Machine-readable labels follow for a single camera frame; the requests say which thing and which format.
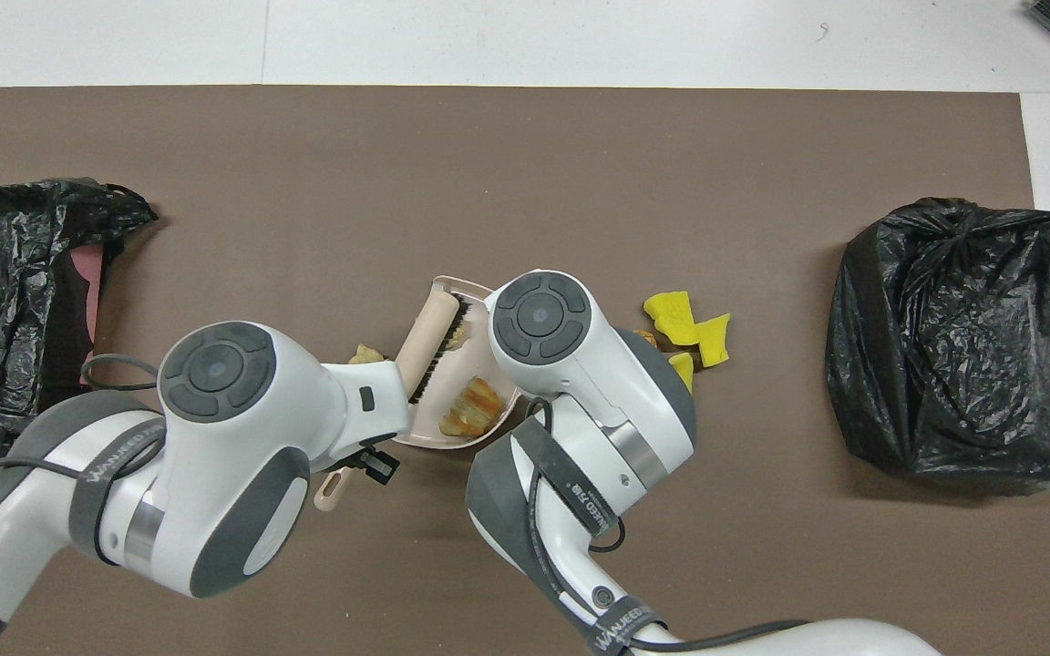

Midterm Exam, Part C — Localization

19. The brown table mat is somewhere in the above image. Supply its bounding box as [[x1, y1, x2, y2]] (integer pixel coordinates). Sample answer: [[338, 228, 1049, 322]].
[[0, 86, 1050, 656]]

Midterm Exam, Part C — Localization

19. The notched yellow sponge piece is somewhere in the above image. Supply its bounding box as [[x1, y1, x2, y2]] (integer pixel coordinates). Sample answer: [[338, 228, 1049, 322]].
[[693, 313, 732, 369]]

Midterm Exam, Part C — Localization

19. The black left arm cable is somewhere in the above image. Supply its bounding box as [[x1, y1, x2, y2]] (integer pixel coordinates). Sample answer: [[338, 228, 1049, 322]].
[[0, 353, 170, 566]]

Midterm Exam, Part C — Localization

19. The beige plastic dustpan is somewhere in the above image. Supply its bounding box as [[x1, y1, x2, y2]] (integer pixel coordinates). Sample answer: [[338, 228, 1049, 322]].
[[393, 275, 527, 450]]

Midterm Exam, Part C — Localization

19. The large yellow sponge piece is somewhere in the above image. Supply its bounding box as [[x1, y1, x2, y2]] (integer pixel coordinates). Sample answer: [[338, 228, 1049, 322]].
[[643, 291, 701, 348]]

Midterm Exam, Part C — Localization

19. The beige hand brush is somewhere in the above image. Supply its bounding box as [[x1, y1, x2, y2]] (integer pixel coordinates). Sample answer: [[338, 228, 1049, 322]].
[[313, 281, 469, 513]]

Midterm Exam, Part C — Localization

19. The orange striped croissant toy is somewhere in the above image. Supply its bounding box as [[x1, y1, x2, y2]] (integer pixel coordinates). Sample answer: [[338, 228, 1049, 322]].
[[437, 375, 505, 439]]

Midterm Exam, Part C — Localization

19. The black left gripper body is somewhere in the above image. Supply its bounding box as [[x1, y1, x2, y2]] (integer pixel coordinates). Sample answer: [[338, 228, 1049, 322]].
[[335, 437, 400, 486]]

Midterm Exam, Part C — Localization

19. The black bagged bin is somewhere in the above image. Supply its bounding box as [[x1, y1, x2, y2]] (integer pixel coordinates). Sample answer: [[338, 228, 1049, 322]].
[[824, 197, 1050, 497]]

